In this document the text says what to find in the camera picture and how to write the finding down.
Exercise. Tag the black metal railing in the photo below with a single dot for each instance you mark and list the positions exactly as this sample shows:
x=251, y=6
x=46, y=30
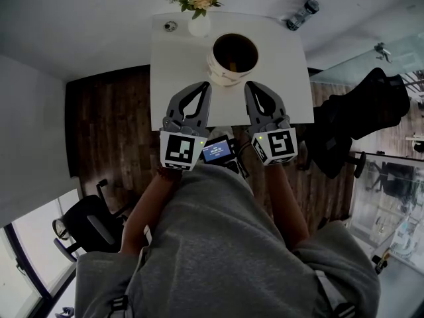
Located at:
x=414, y=83

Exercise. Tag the black high-back office chair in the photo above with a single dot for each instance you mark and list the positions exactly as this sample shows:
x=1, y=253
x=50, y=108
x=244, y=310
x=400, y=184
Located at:
x=357, y=118

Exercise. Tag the glass panel white frame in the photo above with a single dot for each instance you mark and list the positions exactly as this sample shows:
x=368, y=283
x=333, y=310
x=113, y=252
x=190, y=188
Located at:
x=367, y=204

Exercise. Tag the small black screen device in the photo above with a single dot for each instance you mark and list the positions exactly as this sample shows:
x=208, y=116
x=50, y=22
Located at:
x=217, y=152

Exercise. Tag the glass door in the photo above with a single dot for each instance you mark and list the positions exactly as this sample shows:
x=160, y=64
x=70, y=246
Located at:
x=351, y=68

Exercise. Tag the black office chair with armrests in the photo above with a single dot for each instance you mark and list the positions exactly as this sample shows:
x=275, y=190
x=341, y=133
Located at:
x=89, y=224

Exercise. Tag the small round silver object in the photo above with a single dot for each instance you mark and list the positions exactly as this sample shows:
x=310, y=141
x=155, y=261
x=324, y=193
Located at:
x=170, y=26

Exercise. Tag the white vase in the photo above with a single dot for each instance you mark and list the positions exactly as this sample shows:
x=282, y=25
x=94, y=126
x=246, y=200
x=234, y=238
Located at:
x=199, y=26

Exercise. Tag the person's right forearm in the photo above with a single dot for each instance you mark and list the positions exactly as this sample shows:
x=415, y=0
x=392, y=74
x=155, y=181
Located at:
x=288, y=204

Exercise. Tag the yellow block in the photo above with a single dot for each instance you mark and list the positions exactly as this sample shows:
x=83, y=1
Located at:
x=232, y=67

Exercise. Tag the white patterned storage bucket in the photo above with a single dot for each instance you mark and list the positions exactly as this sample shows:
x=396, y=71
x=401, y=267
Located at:
x=220, y=75

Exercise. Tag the grey sweatshirt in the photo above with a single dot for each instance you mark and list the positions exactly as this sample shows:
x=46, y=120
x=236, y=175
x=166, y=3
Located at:
x=215, y=243

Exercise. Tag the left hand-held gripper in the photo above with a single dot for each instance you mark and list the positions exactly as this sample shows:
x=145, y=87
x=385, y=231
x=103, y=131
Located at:
x=179, y=149

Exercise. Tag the white shoe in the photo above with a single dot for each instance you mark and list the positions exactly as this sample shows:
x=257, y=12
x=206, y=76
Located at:
x=221, y=132

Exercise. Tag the white table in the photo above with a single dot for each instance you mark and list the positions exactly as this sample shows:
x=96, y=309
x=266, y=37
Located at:
x=285, y=78

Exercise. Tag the window with black frame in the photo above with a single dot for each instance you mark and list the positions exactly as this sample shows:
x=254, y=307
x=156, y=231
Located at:
x=30, y=260

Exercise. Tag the clear water bottle black cap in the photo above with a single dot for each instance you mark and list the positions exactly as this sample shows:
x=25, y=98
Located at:
x=303, y=15

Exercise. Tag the person's left forearm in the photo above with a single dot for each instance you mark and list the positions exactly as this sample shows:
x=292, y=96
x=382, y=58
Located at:
x=142, y=217

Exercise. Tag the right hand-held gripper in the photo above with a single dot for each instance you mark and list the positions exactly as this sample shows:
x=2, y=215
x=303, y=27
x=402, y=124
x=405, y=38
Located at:
x=278, y=144

